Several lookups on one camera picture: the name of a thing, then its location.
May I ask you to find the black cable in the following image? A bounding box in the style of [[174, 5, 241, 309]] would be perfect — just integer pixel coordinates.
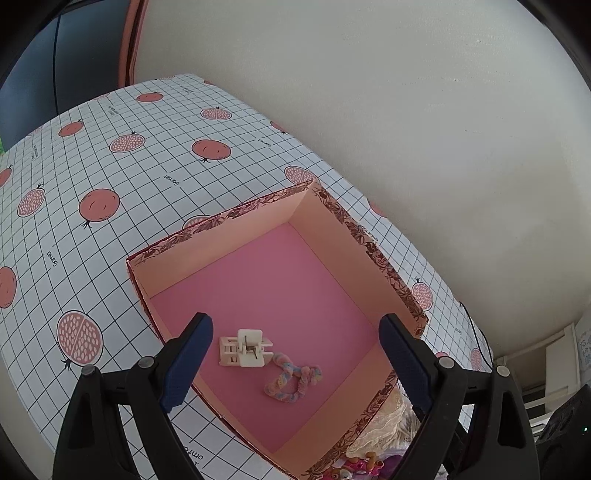
[[458, 301, 494, 370]]

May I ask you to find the black device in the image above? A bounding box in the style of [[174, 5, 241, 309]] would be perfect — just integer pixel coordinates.
[[538, 383, 591, 480]]

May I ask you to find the pink floral cardboard box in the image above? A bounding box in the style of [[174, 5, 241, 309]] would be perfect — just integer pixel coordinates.
[[126, 179, 429, 478]]

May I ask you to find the white printed card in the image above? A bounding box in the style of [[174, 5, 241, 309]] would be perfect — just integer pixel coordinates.
[[573, 323, 591, 370]]

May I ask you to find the pink vertical panel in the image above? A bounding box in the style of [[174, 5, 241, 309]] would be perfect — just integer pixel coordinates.
[[116, 0, 148, 88]]

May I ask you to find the white shelf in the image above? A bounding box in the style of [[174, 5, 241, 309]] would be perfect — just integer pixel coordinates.
[[503, 323, 591, 444]]

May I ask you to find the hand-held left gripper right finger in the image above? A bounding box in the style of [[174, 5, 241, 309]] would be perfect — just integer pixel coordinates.
[[378, 313, 540, 480]]

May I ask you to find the dark cabinet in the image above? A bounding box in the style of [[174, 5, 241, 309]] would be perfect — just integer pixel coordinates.
[[0, 0, 130, 148]]

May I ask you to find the white plastic hair clip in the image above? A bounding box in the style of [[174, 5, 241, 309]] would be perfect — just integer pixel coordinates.
[[219, 329, 273, 368]]

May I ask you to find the pastel braided hair tie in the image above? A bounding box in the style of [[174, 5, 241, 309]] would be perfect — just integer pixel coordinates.
[[263, 353, 323, 403]]

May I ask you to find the desktop with pomegranate tablecloth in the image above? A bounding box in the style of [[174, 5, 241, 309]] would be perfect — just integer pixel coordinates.
[[0, 74, 495, 480]]

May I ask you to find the cream lace cloth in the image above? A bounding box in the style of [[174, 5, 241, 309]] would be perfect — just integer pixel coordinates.
[[346, 383, 428, 455]]

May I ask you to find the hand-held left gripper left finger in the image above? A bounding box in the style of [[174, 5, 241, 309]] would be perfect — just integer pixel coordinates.
[[52, 312, 214, 480]]

